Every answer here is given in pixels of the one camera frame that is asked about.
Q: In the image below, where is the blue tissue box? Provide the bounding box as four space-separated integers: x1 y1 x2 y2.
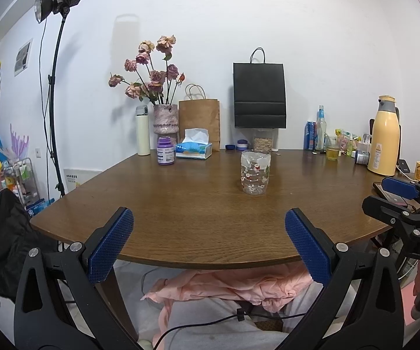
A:
175 128 213 160

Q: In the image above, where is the pink cloth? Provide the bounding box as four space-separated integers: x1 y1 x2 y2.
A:
141 262 315 349

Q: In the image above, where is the brown paper bag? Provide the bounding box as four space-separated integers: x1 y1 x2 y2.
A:
178 84 221 153

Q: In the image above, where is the blue drink can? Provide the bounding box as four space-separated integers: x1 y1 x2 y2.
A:
304 120 318 151

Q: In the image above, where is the dark smartphone with pink case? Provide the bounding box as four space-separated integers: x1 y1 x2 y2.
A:
373 181 416 210

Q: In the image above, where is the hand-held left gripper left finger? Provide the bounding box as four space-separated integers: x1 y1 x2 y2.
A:
14 206 142 350

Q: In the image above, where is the clear patterned glass jar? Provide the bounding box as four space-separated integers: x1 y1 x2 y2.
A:
241 149 272 195

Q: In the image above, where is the pile of snack packets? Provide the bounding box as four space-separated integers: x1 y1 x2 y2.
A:
336 129 363 157

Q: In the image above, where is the glass jar of oats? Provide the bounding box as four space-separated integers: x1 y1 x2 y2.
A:
252 128 274 154

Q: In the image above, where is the pink mottled vase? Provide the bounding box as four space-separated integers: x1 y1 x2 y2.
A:
153 104 179 146

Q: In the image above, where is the purple pill bottle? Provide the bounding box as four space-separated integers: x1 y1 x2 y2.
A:
157 136 176 166

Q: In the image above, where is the wire storage rack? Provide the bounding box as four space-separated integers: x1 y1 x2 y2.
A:
2 158 42 209

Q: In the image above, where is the clear glass bottle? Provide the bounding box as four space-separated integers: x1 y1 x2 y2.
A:
316 105 328 152

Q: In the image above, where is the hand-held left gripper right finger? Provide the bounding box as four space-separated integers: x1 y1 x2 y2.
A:
285 208 406 350

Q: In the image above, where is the white thermos bottle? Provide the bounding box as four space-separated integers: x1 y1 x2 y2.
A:
135 105 151 156

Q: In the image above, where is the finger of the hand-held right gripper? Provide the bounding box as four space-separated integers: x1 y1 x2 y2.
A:
381 177 420 207
362 196 420 235

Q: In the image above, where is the yellow thermos jug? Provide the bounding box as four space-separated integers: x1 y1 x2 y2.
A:
367 95 402 176

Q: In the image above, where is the purple plastic hanger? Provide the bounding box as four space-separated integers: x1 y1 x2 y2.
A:
9 123 30 162

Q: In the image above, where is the white wall label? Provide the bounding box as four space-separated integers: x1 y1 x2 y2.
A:
64 169 103 192

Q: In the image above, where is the black paper bag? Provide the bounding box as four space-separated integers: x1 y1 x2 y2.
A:
233 47 287 129

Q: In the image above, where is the black jacket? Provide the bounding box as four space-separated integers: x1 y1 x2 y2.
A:
0 189 56 301

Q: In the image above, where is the glass of yellow liquid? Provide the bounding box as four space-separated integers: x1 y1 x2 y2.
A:
326 136 342 161

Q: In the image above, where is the wall poster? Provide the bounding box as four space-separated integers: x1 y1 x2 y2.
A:
14 38 34 77

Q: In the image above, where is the dried pink rose bouquet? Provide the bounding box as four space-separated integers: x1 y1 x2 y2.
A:
108 35 187 106

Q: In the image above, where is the black cable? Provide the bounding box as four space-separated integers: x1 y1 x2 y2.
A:
151 308 339 350

